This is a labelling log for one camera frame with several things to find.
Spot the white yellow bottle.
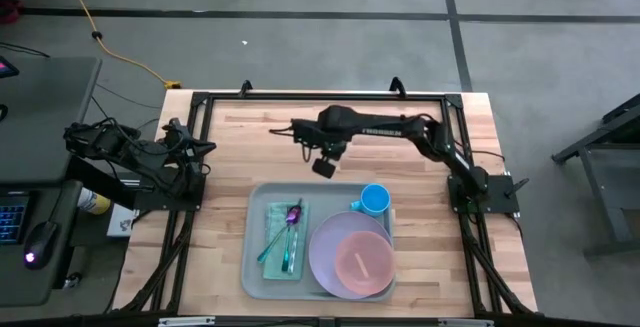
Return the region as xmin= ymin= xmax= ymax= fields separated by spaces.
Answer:
xmin=78 ymin=186 xmax=112 ymax=217

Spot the dark side stand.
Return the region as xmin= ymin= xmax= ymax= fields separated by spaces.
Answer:
xmin=551 ymin=93 xmax=640 ymax=258

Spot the person's shoe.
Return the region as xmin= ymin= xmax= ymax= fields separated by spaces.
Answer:
xmin=0 ymin=0 xmax=24 ymax=24

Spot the white box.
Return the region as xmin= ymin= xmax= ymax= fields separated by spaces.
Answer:
xmin=106 ymin=205 xmax=141 ymax=239

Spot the thin black floor cable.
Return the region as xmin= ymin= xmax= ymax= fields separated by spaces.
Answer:
xmin=0 ymin=41 xmax=51 ymax=60

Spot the grey plastic tray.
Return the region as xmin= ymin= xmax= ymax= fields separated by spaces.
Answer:
xmin=241 ymin=181 xmax=397 ymax=302

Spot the grey desk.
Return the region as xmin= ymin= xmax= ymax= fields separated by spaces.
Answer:
xmin=0 ymin=56 xmax=104 ymax=308

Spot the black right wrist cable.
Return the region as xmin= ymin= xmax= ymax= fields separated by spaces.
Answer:
xmin=300 ymin=139 xmax=316 ymax=166

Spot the small screen device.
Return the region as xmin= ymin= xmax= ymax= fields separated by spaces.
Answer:
xmin=0 ymin=55 xmax=20 ymax=79

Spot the iridescent purple teal spoon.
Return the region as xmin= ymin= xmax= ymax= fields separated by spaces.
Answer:
xmin=256 ymin=204 xmax=303 ymax=264

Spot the blue plastic cup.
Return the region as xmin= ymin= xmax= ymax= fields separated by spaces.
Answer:
xmin=349 ymin=182 xmax=392 ymax=218

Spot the lavender plate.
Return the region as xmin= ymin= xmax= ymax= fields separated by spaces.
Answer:
xmin=307 ymin=210 xmax=395 ymax=300

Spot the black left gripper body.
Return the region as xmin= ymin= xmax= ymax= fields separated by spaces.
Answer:
xmin=160 ymin=118 xmax=194 ymax=166

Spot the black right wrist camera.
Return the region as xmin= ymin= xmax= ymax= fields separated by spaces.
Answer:
xmin=311 ymin=157 xmax=338 ymax=180

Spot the pink translucent bowl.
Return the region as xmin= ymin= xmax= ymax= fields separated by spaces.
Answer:
xmin=333 ymin=230 xmax=396 ymax=297

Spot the silver metal bracket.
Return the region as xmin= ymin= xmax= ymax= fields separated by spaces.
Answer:
xmin=158 ymin=316 xmax=216 ymax=327

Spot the iridescent purple teal fork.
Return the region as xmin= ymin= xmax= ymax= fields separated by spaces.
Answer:
xmin=280 ymin=197 xmax=304 ymax=274

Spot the backlit keyboard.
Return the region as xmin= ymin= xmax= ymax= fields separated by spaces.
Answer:
xmin=0 ymin=194 xmax=30 ymax=246

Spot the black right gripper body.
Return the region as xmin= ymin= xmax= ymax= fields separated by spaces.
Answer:
xmin=291 ymin=118 xmax=325 ymax=143

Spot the yellow extension cable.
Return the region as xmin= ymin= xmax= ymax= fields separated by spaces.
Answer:
xmin=54 ymin=0 xmax=184 ymax=91

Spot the teal cloth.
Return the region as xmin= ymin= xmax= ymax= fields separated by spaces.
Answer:
xmin=262 ymin=200 xmax=310 ymax=281

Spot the black computer mouse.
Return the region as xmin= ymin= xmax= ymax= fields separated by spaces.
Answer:
xmin=23 ymin=220 xmax=60 ymax=271

